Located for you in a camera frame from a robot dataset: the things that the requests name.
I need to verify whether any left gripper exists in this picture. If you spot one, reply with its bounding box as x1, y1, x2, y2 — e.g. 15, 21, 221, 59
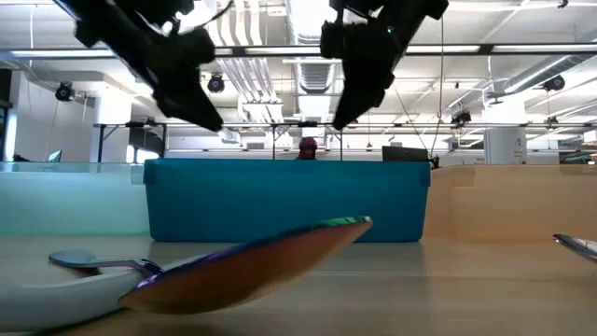
111, 21, 225, 133

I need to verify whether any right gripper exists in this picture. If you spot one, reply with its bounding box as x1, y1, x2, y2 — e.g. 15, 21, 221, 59
319, 20, 405, 132

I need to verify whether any iridescent rainbow spoon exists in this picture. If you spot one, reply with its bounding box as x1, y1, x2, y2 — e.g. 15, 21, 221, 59
49, 216, 374, 315

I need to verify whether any silver spoon light blue handle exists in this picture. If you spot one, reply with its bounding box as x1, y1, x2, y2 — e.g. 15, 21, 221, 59
0, 267, 144, 334

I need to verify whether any person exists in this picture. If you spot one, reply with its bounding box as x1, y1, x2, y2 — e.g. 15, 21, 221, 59
295, 136, 320, 161

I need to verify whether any black monitor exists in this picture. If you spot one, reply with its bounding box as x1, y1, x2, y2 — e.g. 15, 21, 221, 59
381, 145, 431, 163

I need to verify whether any ceiling light strip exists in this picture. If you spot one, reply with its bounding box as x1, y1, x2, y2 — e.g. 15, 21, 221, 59
244, 45, 323, 55
404, 44, 481, 54
492, 43, 597, 52
8, 49, 118, 60

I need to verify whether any teal blue plastic bin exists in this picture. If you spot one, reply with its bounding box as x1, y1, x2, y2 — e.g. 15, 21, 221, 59
143, 158, 432, 244

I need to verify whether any translucent green plastic bin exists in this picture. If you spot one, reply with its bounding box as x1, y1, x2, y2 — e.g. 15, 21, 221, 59
0, 161, 151, 237

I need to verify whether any translucent orange plastic bin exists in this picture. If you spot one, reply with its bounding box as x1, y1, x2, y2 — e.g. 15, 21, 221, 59
422, 163, 597, 242

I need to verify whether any silver ceiling duct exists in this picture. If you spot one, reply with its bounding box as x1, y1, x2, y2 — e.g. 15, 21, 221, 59
501, 53, 597, 94
285, 0, 345, 97

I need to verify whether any hanging cable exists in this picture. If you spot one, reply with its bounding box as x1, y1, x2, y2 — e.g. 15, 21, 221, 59
428, 16, 445, 160

